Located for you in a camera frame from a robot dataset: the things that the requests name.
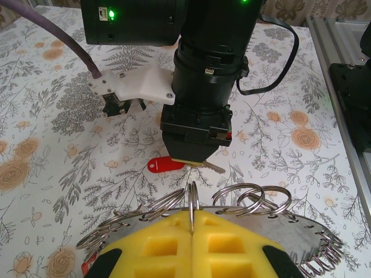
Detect key with red tag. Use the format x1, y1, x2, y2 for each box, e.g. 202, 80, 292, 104
147, 156, 226, 174

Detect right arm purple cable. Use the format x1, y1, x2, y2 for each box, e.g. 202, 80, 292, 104
4, 0, 103, 81

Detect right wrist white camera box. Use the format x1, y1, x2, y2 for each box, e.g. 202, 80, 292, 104
86, 65, 176, 118

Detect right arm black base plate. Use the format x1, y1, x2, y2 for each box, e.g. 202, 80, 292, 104
327, 62, 371, 153

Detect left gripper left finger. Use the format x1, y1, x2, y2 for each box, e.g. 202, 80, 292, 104
86, 210, 194, 278

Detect metal keyring disc with rings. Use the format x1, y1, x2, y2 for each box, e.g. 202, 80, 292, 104
75, 182, 344, 275

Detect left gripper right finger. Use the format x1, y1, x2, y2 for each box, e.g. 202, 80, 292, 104
191, 208, 302, 278

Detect long aluminium mounting rail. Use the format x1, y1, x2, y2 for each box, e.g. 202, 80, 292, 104
307, 16, 371, 186

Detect floral table cover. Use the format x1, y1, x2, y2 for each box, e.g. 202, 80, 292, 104
0, 5, 360, 278

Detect red key tag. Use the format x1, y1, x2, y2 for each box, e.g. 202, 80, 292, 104
81, 254, 96, 275

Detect thin black cable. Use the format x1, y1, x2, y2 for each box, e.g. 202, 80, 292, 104
236, 13, 301, 96

